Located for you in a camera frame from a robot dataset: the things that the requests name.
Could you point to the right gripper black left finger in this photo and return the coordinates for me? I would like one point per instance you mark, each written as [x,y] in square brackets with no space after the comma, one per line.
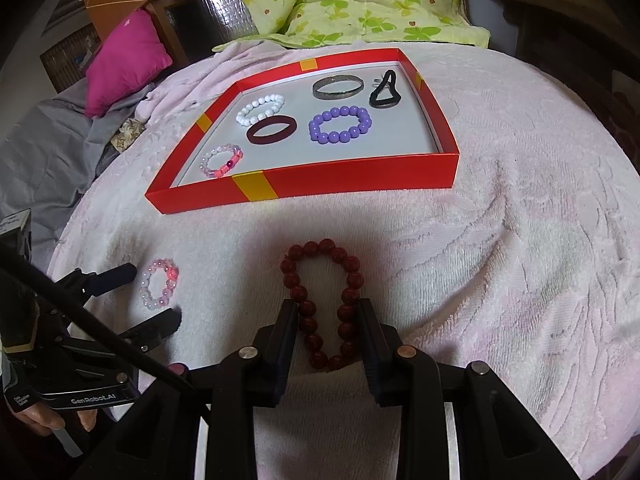
[275,344]

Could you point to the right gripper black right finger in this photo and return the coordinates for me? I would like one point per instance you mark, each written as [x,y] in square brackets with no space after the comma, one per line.
[377,344]

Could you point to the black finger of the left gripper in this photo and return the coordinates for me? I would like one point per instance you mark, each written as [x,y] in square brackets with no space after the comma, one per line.
[84,286]
[149,334]

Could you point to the dark maroon bangle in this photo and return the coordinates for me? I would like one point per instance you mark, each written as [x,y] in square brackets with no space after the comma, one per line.
[271,130]

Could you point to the person's left hand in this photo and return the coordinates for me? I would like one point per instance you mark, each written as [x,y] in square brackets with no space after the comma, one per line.
[42,420]

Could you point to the grey bed sheet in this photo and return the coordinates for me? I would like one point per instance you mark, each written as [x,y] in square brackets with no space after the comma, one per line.
[51,157]

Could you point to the woven rattan drawer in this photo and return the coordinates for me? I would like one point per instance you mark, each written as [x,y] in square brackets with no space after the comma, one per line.
[65,63]

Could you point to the red shallow box tray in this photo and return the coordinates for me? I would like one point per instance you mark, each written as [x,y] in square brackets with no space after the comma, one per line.
[392,135]

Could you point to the magenta pillow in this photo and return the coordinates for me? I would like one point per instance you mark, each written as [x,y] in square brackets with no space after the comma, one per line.
[129,58]

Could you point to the silver metal bangle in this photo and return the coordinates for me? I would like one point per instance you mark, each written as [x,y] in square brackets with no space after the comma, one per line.
[337,87]

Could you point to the orange wooden cabinet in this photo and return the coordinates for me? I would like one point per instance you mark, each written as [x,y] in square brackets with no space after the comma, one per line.
[130,0]

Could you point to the silver insulation foil sheet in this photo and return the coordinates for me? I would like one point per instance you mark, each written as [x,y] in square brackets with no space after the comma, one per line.
[227,20]

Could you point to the green clover pattern quilt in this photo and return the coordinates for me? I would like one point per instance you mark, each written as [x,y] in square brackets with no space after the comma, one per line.
[320,23]

